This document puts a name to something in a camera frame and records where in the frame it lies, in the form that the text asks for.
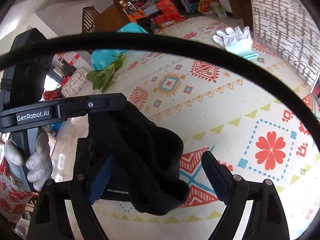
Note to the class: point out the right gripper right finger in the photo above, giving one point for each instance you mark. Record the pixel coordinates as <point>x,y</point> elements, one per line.
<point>267,217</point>

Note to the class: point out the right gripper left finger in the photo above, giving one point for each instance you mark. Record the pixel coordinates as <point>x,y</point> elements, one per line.
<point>50,218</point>

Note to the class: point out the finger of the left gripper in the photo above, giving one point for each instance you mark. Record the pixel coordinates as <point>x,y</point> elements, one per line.
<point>82,105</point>

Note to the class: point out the black pants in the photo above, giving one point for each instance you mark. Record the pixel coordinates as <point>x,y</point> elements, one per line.
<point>127,157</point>

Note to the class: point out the white gloved left hand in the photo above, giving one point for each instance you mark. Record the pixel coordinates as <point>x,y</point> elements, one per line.
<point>28,156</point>

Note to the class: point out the green leafy vegetable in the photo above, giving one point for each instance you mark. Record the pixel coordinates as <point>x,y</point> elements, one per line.
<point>101,78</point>

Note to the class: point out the turquoise star covered chair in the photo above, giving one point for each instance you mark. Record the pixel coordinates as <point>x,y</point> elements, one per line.
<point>100,59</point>

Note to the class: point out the patterned tablecloth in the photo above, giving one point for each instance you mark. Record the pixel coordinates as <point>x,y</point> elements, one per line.
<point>244,127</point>

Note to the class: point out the white glove on table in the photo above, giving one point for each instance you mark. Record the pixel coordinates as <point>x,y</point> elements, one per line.
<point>236,41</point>

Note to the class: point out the white grey patterned chair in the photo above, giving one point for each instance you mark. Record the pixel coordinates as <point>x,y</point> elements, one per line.
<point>288,27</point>

